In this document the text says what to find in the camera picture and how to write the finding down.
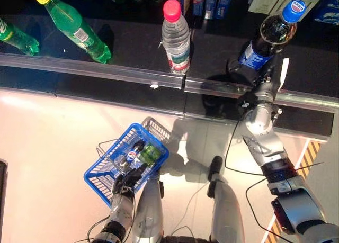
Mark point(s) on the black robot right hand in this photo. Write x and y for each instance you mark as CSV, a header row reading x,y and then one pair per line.
x,y
265,89

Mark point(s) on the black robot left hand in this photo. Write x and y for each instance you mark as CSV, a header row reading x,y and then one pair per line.
x,y
127,182

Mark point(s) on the Pepsi cola bottle blue cap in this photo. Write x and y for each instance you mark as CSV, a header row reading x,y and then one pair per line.
x,y
275,34
131,156

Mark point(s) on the blue plastic shopping basket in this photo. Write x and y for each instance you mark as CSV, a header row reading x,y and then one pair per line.
x,y
87,177

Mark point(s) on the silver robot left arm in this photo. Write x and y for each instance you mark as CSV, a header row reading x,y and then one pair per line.
x,y
121,211

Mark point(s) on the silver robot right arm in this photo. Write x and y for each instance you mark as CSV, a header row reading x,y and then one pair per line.
x,y
259,126

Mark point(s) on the wide black base shelf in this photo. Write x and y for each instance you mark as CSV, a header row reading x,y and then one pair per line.
x,y
304,124

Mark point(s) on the yellow black hazard tape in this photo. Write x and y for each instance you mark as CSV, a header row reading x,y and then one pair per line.
x,y
311,153

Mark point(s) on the dark robot waist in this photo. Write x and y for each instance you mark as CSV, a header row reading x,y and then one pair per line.
x,y
185,239

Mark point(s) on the blue product box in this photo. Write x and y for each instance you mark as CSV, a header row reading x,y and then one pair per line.
x,y
212,4
226,2

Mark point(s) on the blue box white print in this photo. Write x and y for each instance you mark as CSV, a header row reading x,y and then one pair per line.
x,y
328,12

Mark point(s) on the white paper scrap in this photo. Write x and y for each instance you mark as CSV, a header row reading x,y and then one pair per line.
x,y
154,86

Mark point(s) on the clear water bottle pink cap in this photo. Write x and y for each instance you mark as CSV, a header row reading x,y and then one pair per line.
x,y
176,41

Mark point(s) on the silver robot right leg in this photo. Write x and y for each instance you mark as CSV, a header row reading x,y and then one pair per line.
x,y
227,214

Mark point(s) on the red and blue box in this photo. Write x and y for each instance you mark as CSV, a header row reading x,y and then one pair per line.
x,y
198,0

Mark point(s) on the blue box yellow print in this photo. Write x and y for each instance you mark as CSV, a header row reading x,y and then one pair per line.
x,y
185,2

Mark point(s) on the dark display counter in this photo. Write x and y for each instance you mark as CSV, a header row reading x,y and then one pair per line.
x,y
2,200

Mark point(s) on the green Sprite soda bottle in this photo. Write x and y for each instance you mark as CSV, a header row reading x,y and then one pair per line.
x,y
16,39
74,31

